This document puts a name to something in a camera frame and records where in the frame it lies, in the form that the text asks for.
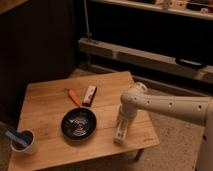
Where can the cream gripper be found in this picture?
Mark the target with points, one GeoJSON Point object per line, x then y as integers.
{"type": "Point", "coordinates": [126, 116]}

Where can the white bottle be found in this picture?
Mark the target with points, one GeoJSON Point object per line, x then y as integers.
{"type": "Point", "coordinates": [121, 132]}

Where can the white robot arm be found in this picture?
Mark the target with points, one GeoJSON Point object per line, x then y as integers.
{"type": "Point", "coordinates": [198, 110]}

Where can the wooden table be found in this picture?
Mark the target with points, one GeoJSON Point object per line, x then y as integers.
{"type": "Point", "coordinates": [61, 142]}

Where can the metal vertical pole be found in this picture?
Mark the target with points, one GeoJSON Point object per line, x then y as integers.
{"type": "Point", "coordinates": [88, 33]}

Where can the blue utensil in cup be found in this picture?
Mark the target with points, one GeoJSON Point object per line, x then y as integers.
{"type": "Point", "coordinates": [17, 137]}

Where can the black frying pan orange handle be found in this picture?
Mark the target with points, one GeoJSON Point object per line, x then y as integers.
{"type": "Point", "coordinates": [79, 123]}

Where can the grey metal shelf rail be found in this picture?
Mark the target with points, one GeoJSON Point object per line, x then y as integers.
{"type": "Point", "coordinates": [145, 59]}

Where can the black handle on shelf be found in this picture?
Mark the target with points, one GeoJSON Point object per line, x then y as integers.
{"type": "Point", "coordinates": [191, 65]}

